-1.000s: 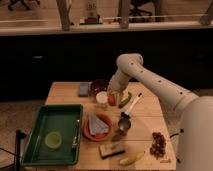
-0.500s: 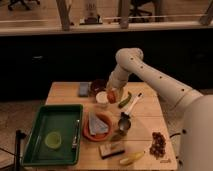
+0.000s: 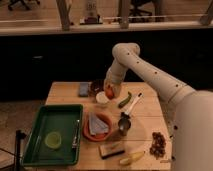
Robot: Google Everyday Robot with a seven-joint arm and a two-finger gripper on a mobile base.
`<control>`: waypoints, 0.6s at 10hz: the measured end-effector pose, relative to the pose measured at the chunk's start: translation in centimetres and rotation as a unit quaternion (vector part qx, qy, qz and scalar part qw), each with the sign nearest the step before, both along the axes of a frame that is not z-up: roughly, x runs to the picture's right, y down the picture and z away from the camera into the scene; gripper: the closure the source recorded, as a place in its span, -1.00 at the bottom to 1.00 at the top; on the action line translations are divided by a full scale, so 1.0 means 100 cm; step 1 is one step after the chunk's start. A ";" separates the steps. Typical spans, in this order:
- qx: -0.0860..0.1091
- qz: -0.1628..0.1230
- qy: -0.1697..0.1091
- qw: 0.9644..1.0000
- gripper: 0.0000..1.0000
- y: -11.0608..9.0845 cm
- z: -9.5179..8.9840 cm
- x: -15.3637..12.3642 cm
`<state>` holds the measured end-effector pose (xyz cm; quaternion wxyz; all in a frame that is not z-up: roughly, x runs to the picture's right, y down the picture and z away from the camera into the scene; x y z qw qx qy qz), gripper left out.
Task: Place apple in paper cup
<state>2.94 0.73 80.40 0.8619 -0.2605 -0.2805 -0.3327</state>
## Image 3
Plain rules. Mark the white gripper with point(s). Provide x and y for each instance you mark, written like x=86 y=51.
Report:
x=114 y=81

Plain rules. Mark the red orange apple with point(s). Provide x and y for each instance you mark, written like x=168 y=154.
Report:
x=109 y=92

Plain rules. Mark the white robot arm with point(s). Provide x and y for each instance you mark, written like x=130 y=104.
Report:
x=192 y=143

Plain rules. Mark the white paper cup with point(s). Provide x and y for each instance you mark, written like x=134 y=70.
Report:
x=102 y=99

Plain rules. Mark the green small cup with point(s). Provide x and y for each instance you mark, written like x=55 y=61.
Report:
x=53 y=140

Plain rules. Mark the green cucumber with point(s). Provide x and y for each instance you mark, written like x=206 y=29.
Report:
x=125 y=101

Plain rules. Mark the dark brown bowl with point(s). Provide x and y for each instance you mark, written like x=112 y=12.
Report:
x=96 y=86

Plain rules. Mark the blue sponge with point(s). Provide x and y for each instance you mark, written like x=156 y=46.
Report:
x=83 y=89

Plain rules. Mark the grey folded cloth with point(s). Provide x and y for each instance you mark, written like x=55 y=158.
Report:
x=98 y=124

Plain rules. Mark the wooden table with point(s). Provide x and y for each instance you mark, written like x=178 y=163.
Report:
x=146 y=118

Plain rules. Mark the orange plate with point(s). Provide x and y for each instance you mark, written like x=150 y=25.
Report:
x=99 y=137

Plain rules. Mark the wooden block brush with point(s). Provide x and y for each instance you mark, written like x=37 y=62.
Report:
x=111 y=149

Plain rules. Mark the metal fork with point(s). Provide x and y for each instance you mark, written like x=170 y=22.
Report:
x=75 y=138

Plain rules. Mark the brown grape bunch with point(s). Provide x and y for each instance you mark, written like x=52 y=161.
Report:
x=158 y=145

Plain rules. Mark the green plastic tray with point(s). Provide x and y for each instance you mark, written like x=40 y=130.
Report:
x=54 y=118

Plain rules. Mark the black office chair right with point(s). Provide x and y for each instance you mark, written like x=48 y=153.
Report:
x=138 y=15

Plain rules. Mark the black office chair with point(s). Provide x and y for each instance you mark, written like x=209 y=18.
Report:
x=12 y=2
x=138 y=15

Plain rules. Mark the black tripod stand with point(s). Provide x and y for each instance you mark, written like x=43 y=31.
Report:
x=19 y=136

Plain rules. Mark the black office chair left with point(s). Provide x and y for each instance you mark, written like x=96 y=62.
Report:
x=12 y=2

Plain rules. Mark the steel measuring cup white handle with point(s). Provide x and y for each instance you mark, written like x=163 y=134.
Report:
x=124 y=123

